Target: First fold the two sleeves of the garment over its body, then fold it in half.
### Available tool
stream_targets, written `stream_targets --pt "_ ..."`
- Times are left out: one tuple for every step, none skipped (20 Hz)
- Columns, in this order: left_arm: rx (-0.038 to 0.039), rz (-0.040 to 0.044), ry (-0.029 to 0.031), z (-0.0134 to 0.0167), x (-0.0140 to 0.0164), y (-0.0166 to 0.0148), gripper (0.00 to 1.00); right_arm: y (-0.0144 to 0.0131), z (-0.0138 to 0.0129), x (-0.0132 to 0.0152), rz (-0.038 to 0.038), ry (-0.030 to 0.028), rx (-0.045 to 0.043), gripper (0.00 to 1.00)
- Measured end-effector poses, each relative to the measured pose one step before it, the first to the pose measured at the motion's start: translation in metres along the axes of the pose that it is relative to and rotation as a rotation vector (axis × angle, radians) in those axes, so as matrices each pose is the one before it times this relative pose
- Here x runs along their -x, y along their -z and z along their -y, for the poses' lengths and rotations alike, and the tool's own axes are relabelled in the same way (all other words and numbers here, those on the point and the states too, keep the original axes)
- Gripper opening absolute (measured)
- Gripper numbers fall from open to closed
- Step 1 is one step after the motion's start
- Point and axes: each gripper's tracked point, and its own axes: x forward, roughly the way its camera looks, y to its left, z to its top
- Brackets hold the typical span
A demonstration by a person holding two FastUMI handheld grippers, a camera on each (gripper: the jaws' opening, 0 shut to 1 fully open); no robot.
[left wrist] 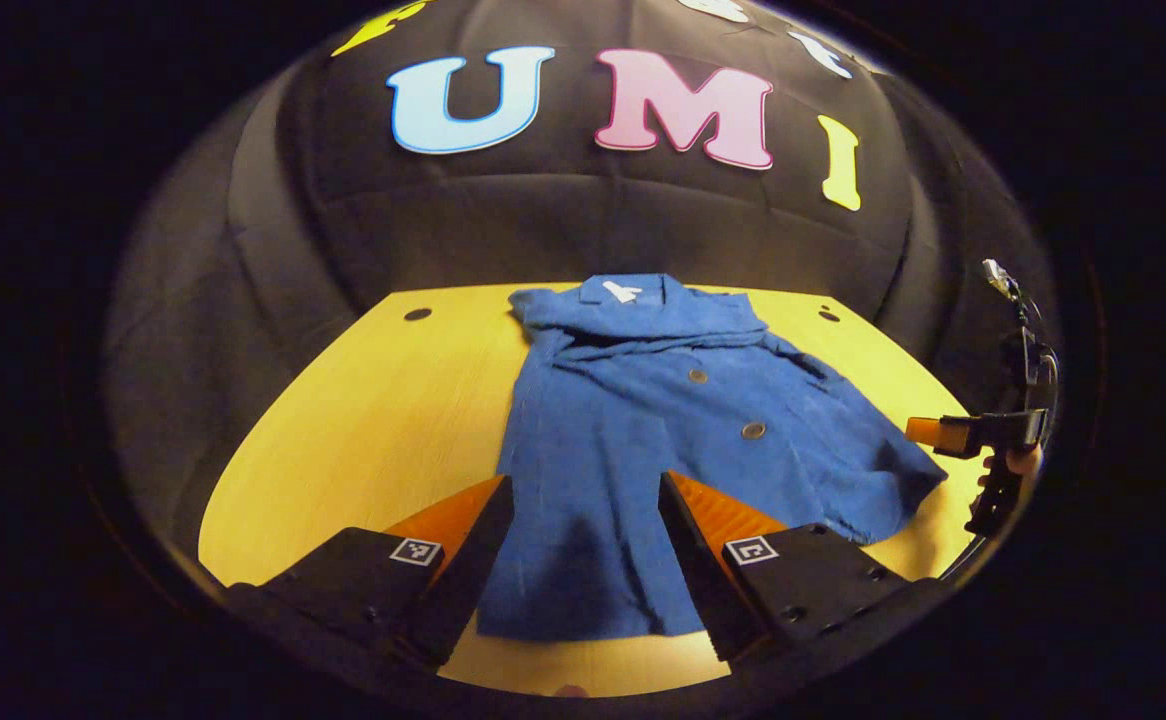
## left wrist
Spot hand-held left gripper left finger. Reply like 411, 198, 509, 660
226, 475, 515, 671

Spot blue button shirt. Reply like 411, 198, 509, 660
476, 273, 949, 641

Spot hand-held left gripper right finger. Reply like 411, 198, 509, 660
657, 470, 946, 663

